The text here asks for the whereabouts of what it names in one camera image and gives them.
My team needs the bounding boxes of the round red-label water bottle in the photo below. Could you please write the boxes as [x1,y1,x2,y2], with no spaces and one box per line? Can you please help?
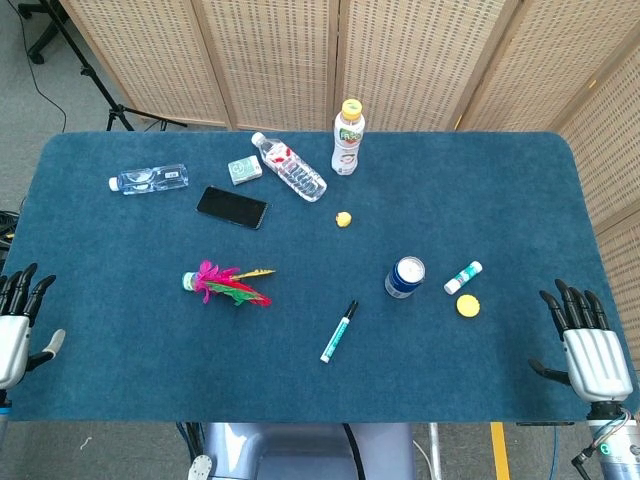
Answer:
[250,131,329,204]

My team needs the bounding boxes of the small green white box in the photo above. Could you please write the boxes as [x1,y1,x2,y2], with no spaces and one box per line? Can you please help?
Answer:
[227,154,264,187]

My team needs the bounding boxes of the grey robot torso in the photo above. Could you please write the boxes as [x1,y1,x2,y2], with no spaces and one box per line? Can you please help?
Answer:
[187,422,417,480]

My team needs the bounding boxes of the yellow bottle cap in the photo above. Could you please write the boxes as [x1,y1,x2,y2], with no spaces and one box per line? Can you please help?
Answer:
[455,294,482,319]

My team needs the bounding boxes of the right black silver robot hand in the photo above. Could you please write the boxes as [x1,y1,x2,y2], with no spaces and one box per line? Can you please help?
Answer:
[528,278,634,404]

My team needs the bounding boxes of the pink feather shuttlecock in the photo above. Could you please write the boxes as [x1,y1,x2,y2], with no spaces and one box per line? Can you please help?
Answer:
[181,259,277,308]

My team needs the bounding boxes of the black office chair base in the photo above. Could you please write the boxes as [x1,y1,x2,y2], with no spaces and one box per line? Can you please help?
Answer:
[17,0,70,66]

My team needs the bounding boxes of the yellow-cap white drink bottle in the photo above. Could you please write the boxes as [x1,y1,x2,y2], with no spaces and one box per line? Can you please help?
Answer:
[330,98,365,177]

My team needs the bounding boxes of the green marker with black cap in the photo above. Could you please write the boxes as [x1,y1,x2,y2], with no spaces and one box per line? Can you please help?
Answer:
[319,299,360,365]

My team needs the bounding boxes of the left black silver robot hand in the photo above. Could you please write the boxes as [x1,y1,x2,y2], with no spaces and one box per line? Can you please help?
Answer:
[0,262,67,392]

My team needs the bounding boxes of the metal table leg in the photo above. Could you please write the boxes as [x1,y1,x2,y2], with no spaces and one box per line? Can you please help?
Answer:
[428,422,445,480]

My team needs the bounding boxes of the green white glue stick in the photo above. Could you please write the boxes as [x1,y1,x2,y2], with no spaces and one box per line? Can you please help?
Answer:
[443,260,484,296]

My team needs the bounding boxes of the black tripod stand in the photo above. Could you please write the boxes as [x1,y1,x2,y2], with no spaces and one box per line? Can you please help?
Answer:
[38,0,189,133]

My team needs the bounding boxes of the blue white drink can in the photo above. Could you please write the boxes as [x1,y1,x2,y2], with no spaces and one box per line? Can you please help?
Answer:
[384,256,427,300]

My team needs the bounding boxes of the black floor cable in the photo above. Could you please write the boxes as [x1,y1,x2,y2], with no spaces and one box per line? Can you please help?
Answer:
[4,0,69,134]

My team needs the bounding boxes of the black smartphone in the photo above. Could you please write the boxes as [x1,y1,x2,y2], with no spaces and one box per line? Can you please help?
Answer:
[195,185,270,231]

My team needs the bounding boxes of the square clear water bottle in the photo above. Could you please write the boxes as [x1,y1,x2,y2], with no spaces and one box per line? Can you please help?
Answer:
[108,163,191,197]

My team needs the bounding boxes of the blue table mat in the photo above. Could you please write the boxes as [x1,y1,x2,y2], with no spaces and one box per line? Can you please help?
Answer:
[0,130,640,424]

